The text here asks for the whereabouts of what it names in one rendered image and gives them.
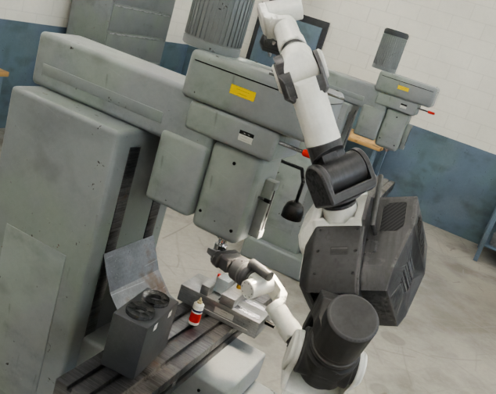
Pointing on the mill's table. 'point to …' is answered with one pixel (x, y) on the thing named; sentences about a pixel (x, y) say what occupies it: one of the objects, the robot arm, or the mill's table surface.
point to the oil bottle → (196, 313)
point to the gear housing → (239, 132)
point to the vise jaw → (231, 297)
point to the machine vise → (251, 325)
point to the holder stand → (138, 332)
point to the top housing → (245, 91)
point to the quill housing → (231, 192)
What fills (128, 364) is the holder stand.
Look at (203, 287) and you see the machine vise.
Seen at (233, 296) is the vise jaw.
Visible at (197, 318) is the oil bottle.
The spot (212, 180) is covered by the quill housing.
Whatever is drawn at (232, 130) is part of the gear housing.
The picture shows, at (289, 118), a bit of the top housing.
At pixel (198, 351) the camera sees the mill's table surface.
